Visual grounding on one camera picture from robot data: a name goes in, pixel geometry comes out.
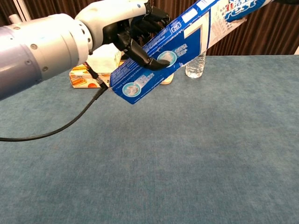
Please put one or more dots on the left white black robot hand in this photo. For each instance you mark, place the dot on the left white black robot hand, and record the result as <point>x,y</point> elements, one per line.
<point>102,18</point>

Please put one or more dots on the blue toothpaste carton box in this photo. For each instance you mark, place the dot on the blue toothpaste carton box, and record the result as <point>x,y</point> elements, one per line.
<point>187,46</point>

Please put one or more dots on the white blue toothpaste tube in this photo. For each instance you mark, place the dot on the white blue toothpaste tube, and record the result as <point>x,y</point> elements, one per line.
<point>243,9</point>

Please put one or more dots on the left silver purple robot arm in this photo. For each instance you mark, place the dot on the left silver purple robot arm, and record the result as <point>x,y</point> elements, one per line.
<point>35,53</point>

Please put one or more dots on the white rectangular box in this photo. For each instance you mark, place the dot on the white rectangular box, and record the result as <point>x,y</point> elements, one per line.
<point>102,60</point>

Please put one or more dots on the orange biscuit carton box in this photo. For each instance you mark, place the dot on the orange biscuit carton box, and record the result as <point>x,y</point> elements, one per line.
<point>79,80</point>

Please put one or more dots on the beige bottle with clear cap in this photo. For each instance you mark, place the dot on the beige bottle with clear cap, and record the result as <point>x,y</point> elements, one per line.
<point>168,80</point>

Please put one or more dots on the clear plastic water bottle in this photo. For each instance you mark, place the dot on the clear plastic water bottle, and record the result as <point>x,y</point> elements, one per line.
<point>195,67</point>

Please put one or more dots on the dark brown pleated curtain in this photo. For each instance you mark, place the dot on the dark brown pleated curtain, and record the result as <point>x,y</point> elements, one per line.
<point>268,39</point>

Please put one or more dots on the white partition frame post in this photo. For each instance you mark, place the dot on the white partition frame post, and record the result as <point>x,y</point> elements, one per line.
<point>23,9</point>

